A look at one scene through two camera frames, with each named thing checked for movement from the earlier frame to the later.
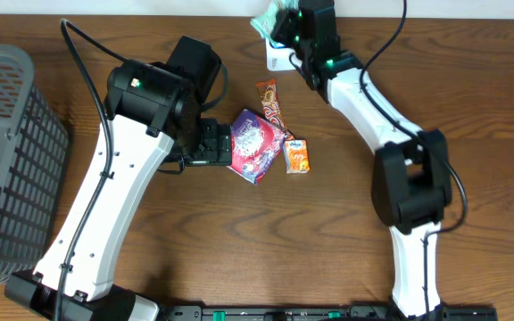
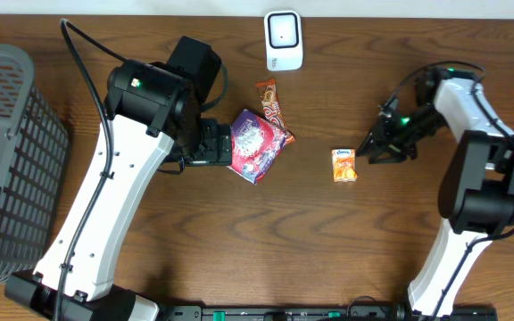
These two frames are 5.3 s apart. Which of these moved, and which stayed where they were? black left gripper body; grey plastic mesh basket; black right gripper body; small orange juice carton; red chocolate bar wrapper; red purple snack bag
Moved: black right gripper body; small orange juice carton
Stayed: grey plastic mesh basket; black left gripper body; red purple snack bag; red chocolate bar wrapper
